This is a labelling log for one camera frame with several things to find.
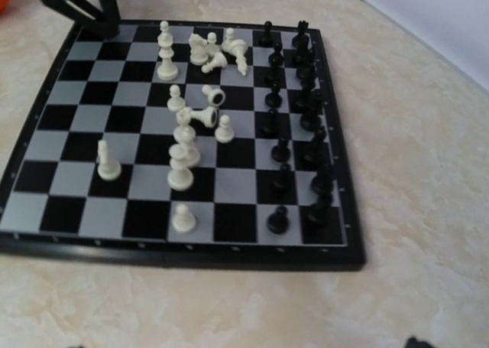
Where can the white chess bishop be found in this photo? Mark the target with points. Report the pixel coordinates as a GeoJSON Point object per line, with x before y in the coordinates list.
{"type": "Point", "coordinates": [185, 135]}

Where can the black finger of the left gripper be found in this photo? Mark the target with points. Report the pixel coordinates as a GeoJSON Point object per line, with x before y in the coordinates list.
{"type": "Point", "coordinates": [104, 22]}

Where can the white chess queen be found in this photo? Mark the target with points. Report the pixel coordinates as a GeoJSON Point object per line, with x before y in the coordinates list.
{"type": "Point", "coordinates": [180, 177]}

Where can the black folding chess board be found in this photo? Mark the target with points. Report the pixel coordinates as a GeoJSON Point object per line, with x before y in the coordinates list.
{"type": "Point", "coordinates": [54, 203]}

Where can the white chess pawn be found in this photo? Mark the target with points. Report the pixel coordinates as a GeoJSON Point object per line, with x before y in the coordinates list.
{"type": "Point", "coordinates": [183, 221]}

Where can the black chess pawn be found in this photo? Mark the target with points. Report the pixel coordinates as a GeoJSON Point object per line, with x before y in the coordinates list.
{"type": "Point", "coordinates": [278, 221]}

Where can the white chess king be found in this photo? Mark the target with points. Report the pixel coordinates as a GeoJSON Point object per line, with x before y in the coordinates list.
{"type": "Point", "coordinates": [168, 70]}

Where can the white chess knight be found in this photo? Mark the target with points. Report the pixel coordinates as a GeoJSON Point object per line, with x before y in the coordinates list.
{"type": "Point", "coordinates": [109, 169]}

